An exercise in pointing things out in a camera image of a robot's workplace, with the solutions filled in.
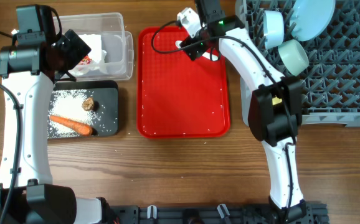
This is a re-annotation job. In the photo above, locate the red candy wrapper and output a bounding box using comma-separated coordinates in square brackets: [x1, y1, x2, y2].
[78, 55, 92, 65]

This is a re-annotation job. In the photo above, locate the pile of rice grains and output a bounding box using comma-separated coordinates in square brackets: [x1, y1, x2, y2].
[47, 88, 117, 138]

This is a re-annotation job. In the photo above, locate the red serving tray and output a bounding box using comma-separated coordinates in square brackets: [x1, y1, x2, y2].
[136, 27, 230, 139]

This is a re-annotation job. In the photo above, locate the brown food scrap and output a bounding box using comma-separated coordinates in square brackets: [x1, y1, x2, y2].
[82, 97, 95, 111]

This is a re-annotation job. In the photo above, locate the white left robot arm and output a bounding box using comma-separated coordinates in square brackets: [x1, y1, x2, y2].
[0, 4, 119, 223]

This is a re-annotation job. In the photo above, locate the orange food piece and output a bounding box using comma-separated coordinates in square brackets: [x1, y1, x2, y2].
[49, 115, 93, 136]

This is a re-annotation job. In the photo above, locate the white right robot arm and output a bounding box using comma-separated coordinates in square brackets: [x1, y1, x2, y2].
[176, 1, 307, 223]

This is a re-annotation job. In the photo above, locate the clear plastic bin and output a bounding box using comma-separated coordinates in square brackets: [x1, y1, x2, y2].
[54, 12, 134, 81]

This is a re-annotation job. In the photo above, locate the light blue bowl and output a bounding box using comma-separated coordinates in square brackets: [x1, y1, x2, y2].
[263, 11, 285, 49]

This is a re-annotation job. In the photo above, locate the mint green bowl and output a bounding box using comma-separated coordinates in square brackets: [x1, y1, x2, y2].
[278, 40, 309, 76]

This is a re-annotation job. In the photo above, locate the black waste tray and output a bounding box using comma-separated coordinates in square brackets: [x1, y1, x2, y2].
[46, 80, 120, 140]

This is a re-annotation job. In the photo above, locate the light blue plate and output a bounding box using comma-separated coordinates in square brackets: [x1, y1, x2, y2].
[290, 0, 336, 41]

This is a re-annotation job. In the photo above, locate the white napkin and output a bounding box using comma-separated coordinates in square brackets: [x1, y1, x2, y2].
[69, 34, 107, 77]

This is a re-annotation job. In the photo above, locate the white spoon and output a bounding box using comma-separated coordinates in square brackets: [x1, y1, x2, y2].
[175, 40, 219, 62]

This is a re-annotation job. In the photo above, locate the yellow plastic cup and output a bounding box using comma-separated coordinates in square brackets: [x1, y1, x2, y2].
[272, 97, 282, 106]

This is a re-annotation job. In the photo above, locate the grey dishwasher rack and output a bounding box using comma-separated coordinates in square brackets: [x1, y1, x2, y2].
[235, 0, 360, 128]

